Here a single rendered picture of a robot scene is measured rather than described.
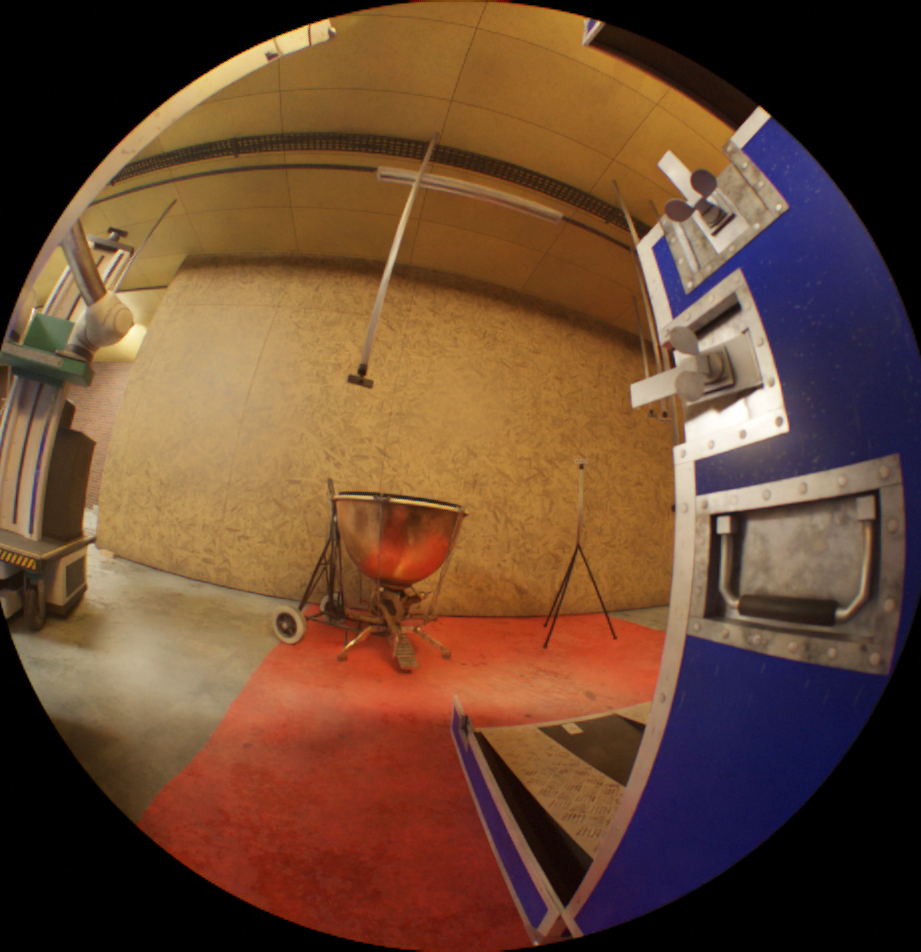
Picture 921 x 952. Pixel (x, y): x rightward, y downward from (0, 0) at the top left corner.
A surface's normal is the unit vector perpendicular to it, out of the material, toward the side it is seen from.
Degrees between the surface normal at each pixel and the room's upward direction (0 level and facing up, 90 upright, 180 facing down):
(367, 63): 180
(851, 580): 90
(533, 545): 90
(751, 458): 90
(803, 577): 90
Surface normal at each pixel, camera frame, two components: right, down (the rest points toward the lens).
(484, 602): 0.25, -0.15
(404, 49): -0.09, 0.98
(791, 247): -0.98, -0.12
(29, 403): 0.71, -0.07
